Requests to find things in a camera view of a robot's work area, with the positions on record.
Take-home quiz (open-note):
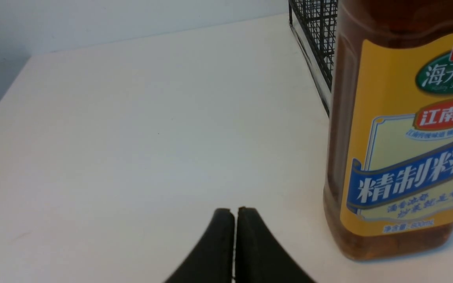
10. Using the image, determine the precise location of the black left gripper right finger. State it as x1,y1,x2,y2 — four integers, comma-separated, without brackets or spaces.
235,207,314,283

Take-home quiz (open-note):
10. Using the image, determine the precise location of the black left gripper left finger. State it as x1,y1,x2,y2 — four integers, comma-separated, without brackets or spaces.
165,208,235,283

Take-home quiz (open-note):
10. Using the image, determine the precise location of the large cooking wine bottle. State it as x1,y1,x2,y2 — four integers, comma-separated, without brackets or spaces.
324,0,453,261

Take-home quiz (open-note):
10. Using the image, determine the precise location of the black wire mesh rack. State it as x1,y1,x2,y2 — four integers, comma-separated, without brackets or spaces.
288,0,338,115

